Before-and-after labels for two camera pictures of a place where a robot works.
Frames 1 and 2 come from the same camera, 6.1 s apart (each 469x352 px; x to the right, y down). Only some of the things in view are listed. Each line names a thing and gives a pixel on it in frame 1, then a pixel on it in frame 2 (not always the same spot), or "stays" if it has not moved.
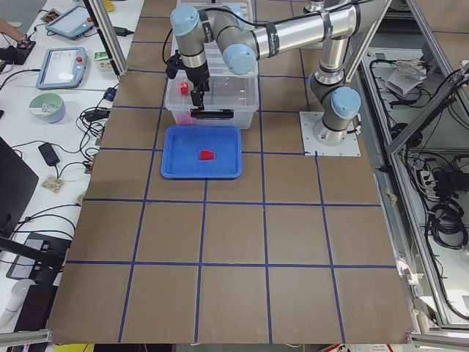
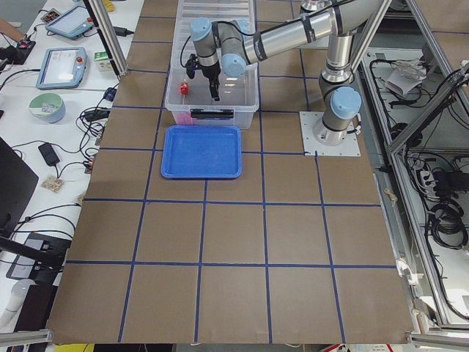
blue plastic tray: [201, 152] stays
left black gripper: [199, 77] -> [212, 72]
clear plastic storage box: [226, 91] stays
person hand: [7, 28] stays
